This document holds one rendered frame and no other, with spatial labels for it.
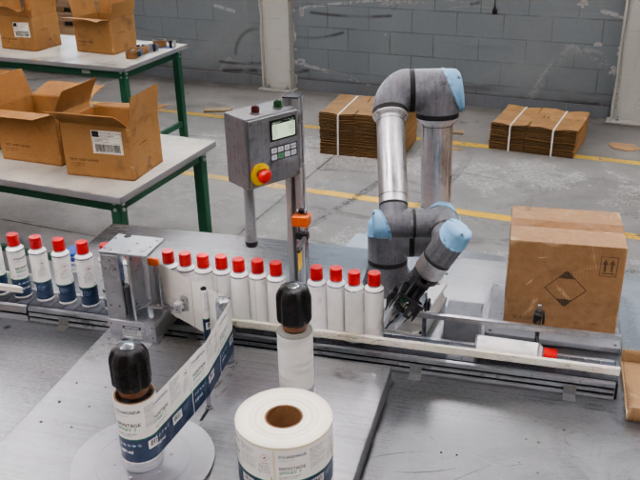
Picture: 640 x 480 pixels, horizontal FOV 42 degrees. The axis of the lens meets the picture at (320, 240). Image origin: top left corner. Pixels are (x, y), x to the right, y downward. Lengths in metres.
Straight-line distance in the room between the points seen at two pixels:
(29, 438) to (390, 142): 1.13
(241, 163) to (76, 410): 0.72
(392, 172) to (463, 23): 5.31
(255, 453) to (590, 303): 1.08
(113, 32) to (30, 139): 2.28
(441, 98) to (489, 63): 5.16
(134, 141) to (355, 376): 1.91
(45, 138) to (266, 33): 4.34
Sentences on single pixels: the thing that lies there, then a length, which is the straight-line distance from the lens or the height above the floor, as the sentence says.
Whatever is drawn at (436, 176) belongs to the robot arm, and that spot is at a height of 1.25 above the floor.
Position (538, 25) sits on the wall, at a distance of 7.27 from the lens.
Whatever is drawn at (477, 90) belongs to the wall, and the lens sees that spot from 7.48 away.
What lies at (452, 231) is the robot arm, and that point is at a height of 1.24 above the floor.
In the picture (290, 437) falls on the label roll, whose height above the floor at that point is 1.02.
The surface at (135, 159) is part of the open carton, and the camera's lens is 3.70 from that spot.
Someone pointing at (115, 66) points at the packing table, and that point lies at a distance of 5.87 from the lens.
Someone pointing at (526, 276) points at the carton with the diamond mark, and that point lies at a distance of 2.31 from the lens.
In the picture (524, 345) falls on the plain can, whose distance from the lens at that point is 2.16.
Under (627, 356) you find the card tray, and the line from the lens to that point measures 2.34.
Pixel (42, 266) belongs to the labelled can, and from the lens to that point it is 2.52.
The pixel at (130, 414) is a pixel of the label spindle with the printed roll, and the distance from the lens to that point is 1.75.
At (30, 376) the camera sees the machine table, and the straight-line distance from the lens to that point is 2.34.
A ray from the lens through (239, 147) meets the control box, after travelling 2.11.
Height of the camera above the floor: 2.07
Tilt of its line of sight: 25 degrees down
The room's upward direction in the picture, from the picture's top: 1 degrees counter-clockwise
